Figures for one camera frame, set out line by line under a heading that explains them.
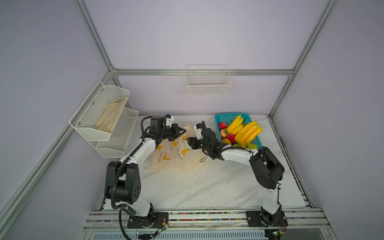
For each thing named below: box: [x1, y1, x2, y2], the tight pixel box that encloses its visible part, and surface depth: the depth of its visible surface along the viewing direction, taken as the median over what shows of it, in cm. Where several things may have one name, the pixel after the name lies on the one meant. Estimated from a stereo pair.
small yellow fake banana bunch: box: [227, 114, 244, 135], surface depth 100 cm
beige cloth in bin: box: [93, 96, 128, 134], surface depth 80 cm
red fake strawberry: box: [218, 121, 227, 130], surface depth 106 cm
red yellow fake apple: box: [220, 129, 227, 138], surface depth 100 cm
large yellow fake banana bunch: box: [235, 121, 264, 148], surface depth 95 cm
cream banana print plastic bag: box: [148, 124, 211, 171], surface depth 85 cm
